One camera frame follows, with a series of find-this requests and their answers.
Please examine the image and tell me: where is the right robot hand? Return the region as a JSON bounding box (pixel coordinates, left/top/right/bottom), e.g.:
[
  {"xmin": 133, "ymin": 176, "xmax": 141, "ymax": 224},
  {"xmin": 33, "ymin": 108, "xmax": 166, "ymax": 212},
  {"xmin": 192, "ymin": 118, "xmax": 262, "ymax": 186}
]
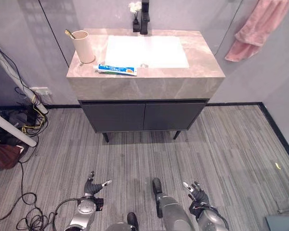
[{"xmin": 183, "ymin": 180, "xmax": 210, "ymax": 205}]

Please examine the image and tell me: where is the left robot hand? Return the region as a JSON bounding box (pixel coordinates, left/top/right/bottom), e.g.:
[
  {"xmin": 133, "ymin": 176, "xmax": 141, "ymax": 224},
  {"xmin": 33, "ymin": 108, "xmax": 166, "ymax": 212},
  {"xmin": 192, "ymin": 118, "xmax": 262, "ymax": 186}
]
[{"xmin": 83, "ymin": 171, "xmax": 113, "ymax": 198}]

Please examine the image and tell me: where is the marble sink counter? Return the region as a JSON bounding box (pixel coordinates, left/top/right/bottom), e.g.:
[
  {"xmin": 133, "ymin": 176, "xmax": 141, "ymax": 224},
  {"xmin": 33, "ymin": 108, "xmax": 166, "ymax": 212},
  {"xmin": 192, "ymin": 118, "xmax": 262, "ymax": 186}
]
[{"xmin": 66, "ymin": 28, "xmax": 226, "ymax": 101}]

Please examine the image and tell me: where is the beige cylindrical cup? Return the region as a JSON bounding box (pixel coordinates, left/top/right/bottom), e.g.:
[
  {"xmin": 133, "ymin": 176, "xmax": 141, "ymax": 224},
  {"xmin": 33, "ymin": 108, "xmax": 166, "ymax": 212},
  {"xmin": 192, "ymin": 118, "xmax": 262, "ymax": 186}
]
[{"xmin": 70, "ymin": 30, "xmax": 96, "ymax": 64}]

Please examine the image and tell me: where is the white sink basin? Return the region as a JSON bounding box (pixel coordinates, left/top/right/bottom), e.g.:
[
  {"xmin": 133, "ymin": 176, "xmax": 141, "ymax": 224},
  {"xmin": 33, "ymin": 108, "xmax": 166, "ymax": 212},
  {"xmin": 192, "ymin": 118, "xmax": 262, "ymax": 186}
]
[{"xmin": 104, "ymin": 35, "xmax": 190, "ymax": 69}]

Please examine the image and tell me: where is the pink towel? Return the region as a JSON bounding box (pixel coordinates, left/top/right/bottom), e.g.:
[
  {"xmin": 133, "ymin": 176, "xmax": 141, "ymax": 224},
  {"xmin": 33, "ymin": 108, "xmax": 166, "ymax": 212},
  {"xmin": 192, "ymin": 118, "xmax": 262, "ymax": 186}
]
[{"xmin": 224, "ymin": 0, "xmax": 289, "ymax": 63}]

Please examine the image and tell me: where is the silver robot leg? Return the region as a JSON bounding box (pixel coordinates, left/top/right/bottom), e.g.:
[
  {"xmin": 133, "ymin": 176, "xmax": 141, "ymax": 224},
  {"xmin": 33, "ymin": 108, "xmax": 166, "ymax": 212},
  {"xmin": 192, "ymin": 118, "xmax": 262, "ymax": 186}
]
[{"xmin": 156, "ymin": 195, "xmax": 196, "ymax": 231}]

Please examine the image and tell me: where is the dark robot foot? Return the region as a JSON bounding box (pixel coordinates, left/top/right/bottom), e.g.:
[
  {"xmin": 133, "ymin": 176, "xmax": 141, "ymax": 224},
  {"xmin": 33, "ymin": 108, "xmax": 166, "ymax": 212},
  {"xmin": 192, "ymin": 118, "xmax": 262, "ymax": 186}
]
[
  {"xmin": 127, "ymin": 212, "xmax": 139, "ymax": 231},
  {"xmin": 152, "ymin": 177, "xmax": 163, "ymax": 199}
]

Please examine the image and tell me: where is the grey box corner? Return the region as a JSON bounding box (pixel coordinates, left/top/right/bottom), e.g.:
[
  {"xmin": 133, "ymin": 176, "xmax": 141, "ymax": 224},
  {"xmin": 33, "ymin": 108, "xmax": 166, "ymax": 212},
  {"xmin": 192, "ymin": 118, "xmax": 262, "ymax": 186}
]
[{"xmin": 265, "ymin": 216, "xmax": 289, "ymax": 231}]

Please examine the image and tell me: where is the dark vanity cabinet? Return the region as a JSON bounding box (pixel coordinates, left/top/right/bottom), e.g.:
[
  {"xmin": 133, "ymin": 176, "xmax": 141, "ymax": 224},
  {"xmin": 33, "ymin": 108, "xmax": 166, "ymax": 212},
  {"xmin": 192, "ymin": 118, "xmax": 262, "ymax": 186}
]
[{"xmin": 78, "ymin": 98, "xmax": 210, "ymax": 143}]

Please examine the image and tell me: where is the brown bag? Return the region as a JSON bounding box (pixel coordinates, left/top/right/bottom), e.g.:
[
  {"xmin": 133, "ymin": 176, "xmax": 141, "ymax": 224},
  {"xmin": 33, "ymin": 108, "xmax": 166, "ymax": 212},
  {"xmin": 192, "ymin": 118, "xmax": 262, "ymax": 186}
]
[{"xmin": 0, "ymin": 143, "xmax": 27, "ymax": 170}]

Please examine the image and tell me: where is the white table leg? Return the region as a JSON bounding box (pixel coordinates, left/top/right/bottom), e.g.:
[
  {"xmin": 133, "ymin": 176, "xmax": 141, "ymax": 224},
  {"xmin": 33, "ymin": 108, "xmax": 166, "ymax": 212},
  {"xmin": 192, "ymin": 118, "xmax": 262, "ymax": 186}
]
[
  {"xmin": 0, "ymin": 108, "xmax": 37, "ymax": 147},
  {"xmin": 0, "ymin": 40, "xmax": 49, "ymax": 115}
]

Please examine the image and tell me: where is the blue white toothpaste tube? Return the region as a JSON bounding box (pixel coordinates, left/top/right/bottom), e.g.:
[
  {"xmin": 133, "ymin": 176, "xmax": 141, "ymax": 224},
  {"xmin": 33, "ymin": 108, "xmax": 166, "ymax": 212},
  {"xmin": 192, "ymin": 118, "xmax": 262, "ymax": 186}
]
[{"xmin": 95, "ymin": 64, "xmax": 138, "ymax": 77}]

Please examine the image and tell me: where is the black faucet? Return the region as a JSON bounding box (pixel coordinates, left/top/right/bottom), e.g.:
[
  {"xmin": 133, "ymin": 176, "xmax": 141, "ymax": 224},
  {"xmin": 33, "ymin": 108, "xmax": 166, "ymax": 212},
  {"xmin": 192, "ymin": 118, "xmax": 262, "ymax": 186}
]
[{"xmin": 139, "ymin": 0, "xmax": 152, "ymax": 36}]

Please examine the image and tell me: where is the black vase with white flowers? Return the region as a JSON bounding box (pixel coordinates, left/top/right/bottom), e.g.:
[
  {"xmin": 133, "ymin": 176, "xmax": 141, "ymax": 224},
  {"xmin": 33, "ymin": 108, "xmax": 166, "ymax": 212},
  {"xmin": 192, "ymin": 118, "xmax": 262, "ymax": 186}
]
[{"xmin": 128, "ymin": 1, "xmax": 143, "ymax": 33}]

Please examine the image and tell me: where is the black cable on floor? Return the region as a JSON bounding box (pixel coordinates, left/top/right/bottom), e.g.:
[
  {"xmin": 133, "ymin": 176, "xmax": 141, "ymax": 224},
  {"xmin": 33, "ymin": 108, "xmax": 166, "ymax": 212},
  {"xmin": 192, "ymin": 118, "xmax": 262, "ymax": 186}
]
[{"xmin": 0, "ymin": 144, "xmax": 63, "ymax": 231}]

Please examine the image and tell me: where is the yellow cable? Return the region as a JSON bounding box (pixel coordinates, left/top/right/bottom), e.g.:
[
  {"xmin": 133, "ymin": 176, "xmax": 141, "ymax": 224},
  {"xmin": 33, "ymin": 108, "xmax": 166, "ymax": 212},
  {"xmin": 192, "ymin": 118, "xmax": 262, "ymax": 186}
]
[{"xmin": 21, "ymin": 93, "xmax": 47, "ymax": 137}]

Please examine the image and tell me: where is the white wall power strip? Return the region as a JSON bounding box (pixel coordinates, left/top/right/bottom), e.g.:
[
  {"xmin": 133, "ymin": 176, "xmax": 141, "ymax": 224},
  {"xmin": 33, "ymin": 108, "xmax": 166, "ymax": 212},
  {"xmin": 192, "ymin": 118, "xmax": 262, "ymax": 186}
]
[{"xmin": 30, "ymin": 87, "xmax": 53, "ymax": 96}]

